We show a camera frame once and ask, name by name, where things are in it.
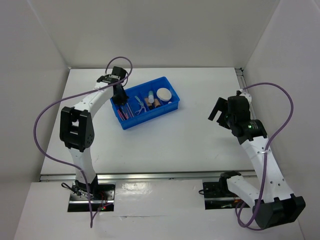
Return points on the mint green white tube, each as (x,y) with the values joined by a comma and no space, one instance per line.
(151,97)

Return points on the aluminium rail front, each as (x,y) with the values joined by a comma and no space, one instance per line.
(112,177)

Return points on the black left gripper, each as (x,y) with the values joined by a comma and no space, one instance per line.
(123,99)

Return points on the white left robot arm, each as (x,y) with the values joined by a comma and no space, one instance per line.
(77,130)

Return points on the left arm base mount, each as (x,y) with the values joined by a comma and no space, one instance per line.
(101,200)

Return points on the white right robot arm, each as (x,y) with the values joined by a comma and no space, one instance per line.
(275,203)

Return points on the pink brow comb brush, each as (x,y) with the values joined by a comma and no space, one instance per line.
(120,115)

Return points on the blue divided plastic bin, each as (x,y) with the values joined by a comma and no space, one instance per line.
(143,103)

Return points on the white thin makeup pencil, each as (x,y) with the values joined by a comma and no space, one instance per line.
(128,110)

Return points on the mint green tweezers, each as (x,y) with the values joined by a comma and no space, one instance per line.
(138,100)

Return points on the round cream powder puff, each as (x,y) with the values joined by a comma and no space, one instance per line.
(164,94)

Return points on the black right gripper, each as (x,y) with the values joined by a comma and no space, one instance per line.
(220,105)

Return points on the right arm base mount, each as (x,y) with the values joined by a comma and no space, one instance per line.
(216,194)

